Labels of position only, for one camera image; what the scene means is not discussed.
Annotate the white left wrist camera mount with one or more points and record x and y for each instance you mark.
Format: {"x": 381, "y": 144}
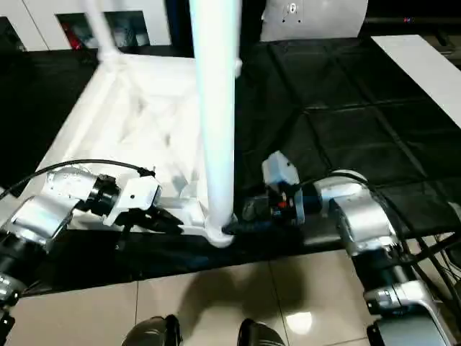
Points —
{"x": 137, "y": 196}

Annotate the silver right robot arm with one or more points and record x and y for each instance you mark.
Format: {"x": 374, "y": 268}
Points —
{"x": 363, "y": 220}

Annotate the white cabinet with glass doors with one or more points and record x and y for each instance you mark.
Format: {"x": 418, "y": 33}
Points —
{"x": 158, "y": 21}

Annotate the red box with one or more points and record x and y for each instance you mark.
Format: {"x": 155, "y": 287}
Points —
{"x": 75, "y": 43}

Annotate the white plastic table top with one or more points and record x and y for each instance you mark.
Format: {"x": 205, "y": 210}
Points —
{"x": 126, "y": 108}

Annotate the black right robot foot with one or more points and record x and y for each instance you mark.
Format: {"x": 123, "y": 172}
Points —
{"x": 261, "y": 335}

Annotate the black work mat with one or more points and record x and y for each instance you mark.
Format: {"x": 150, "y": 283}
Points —
{"x": 360, "y": 108}

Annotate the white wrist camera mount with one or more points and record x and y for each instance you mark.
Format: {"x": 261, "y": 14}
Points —
{"x": 137, "y": 196}
{"x": 279, "y": 169}

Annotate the black robot foot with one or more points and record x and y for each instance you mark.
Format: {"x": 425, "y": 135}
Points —
{"x": 151, "y": 333}
{"x": 261, "y": 335}

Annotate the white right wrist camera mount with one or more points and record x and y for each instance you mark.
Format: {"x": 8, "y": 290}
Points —
{"x": 279, "y": 169}

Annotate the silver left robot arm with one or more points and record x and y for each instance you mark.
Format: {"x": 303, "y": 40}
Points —
{"x": 39, "y": 216}

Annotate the black left robot foot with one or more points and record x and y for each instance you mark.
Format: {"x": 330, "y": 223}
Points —
{"x": 151, "y": 333}

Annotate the white flat board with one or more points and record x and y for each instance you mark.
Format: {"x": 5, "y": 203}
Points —
{"x": 421, "y": 65}

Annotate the black device with red light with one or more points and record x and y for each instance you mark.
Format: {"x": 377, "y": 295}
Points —
{"x": 407, "y": 19}

